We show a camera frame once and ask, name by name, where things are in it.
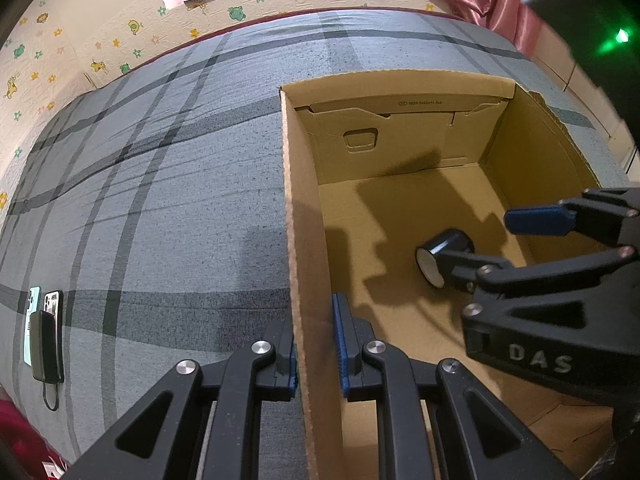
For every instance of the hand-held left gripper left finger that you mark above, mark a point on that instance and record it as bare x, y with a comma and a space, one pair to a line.
285, 360

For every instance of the grey plaid bedsheet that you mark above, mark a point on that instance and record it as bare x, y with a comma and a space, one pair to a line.
175, 185

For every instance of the black round device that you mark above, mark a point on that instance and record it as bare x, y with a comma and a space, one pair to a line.
450, 242

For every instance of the beige wardrobe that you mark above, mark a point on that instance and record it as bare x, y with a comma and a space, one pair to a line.
590, 90

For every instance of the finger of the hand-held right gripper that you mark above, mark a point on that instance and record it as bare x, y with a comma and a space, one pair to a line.
500, 272
530, 221

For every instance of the black power bank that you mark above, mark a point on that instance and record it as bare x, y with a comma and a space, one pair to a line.
46, 345

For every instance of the brown cardboard box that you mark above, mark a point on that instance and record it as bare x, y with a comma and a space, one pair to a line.
400, 200

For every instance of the dark red cloth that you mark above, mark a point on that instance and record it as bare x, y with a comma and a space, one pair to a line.
20, 435

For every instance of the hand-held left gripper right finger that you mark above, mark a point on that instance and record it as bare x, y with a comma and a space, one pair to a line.
340, 340

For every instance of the teal smartphone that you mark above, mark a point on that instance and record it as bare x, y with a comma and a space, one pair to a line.
33, 300

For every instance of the small white object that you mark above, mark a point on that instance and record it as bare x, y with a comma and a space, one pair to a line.
54, 470

